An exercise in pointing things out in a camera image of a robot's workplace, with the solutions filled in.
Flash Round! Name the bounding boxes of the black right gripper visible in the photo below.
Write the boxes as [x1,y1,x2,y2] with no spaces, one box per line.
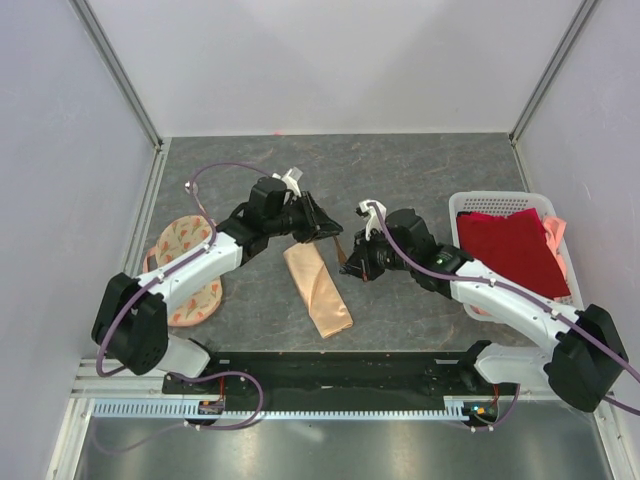
[340,226,415,283]

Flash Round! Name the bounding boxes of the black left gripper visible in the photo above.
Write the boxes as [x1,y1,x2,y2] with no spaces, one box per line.
[266,191,343,244]

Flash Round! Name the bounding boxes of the peach cloth napkin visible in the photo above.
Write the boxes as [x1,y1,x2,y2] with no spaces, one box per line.
[283,243,353,339]

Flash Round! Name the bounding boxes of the metal spoon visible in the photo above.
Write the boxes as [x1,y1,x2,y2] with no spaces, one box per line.
[184,181,198,195]

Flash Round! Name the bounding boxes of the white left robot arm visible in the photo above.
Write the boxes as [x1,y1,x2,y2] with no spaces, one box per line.
[91,168,343,393]

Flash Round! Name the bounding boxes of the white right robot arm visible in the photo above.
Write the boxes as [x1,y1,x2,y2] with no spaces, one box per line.
[341,200,629,413]

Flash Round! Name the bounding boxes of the floral oven mitt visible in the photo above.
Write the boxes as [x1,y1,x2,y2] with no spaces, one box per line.
[140,215,223,328]

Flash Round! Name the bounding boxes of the white perforated plastic basket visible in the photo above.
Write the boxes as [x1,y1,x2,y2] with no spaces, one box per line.
[449,191,583,307]

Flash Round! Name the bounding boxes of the red cloth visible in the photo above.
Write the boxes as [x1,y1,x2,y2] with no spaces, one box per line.
[457,209,571,301]

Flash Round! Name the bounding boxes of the pink cloth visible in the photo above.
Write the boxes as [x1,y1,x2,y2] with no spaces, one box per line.
[469,215,571,319]

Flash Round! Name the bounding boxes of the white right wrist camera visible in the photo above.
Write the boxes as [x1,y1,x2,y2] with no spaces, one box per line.
[356,199,386,241]

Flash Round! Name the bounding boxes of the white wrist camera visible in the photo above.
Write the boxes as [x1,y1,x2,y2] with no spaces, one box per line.
[356,199,386,241]
[271,167,303,198]

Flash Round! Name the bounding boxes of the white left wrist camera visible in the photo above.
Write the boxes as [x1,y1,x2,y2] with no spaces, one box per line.
[271,167,303,198]

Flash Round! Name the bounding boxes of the grey slotted cable duct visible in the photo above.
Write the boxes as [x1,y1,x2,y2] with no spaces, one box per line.
[92,397,501,420]

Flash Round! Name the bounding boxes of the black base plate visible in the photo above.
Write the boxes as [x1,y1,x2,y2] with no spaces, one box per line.
[162,351,515,411]

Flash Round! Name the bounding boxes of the aluminium frame post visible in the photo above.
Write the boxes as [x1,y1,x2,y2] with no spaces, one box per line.
[508,0,601,146]
[69,0,166,151]

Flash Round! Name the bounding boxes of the right aluminium frame post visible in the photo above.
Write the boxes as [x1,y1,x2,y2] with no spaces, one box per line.
[508,0,601,146]

